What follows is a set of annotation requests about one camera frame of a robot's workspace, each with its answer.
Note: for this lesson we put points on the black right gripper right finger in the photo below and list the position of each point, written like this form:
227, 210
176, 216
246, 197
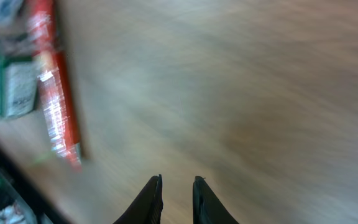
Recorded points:
207, 208

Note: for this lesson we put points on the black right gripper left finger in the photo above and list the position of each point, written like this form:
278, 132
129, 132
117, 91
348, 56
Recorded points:
147, 206

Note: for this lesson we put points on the red coffee stick sachet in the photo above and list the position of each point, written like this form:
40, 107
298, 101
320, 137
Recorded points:
54, 81

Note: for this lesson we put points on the green gum pack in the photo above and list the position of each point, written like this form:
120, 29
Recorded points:
18, 76

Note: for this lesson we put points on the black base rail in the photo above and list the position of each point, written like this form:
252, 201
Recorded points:
20, 201

